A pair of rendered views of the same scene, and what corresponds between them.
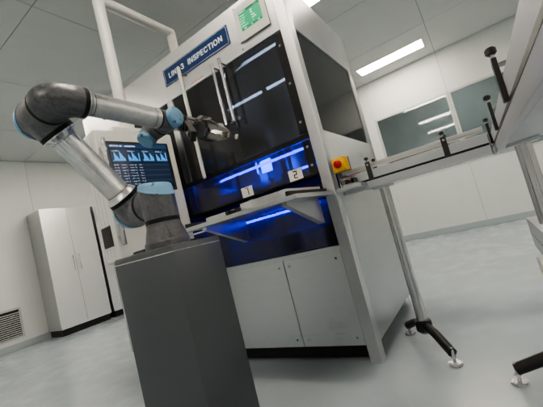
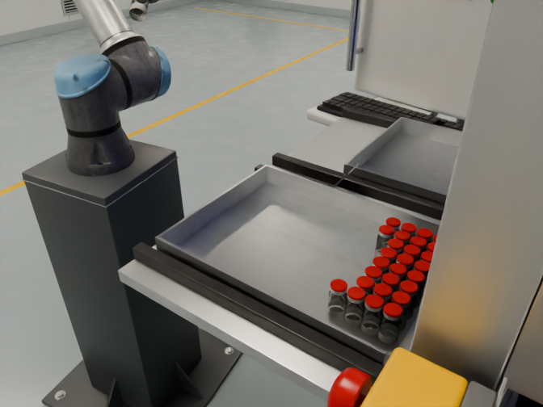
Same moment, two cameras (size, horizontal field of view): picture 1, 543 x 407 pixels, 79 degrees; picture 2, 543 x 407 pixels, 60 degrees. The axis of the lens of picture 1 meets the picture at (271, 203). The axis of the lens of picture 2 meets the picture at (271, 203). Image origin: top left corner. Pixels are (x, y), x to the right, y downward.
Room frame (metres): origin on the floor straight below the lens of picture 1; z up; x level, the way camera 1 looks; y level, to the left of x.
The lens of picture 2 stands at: (1.58, -0.58, 1.31)
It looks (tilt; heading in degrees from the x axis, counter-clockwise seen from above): 33 degrees down; 93
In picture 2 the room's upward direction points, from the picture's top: straight up
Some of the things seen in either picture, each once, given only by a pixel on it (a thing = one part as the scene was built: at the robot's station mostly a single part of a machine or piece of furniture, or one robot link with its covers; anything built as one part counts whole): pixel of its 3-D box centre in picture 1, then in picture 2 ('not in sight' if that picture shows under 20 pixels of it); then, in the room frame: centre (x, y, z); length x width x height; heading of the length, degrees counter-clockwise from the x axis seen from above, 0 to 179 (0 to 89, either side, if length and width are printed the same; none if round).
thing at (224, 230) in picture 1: (228, 235); not in sight; (1.86, 0.28, 0.80); 0.34 x 0.03 x 0.13; 148
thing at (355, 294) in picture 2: not in sight; (382, 270); (1.70, -0.12, 0.90); 0.18 x 0.02 x 0.05; 57
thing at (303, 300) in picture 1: (254, 277); not in sight; (2.65, 0.28, 0.44); 2.06 x 1.00 x 0.88; 58
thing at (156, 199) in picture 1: (157, 200); (89, 90); (1.14, 0.38, 0.96); 0.13 x 0.12 x 0.14; 55
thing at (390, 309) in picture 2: not in sight; (416, 284); (1.74, -0.14, 0.90); 0.18 x 0.02 x 0.05; 57
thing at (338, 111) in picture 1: (336, 95); not in sight; (2.10, -0.58, 1.51); 0.85 x 0.01 x 0.59; 148
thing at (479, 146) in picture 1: (408, 161); not in sight; (1.63, -0.71, 0.92); 0.69 x 0.15 x 0.16; 58
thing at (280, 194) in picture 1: (282, 198); (309, 244); (1.61, -0.06, 0.90); 0.34 x 0.26 x 0.04; 147
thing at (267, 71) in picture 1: (263, 98); not in sight; (1.83, -0.10, 1.51); 0.43 x 0.01 x 0.59; 58
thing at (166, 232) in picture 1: (166, 232); (97, 140); (1.13, 0.38, 0.84); 0.15 x 0.15 x 0.10
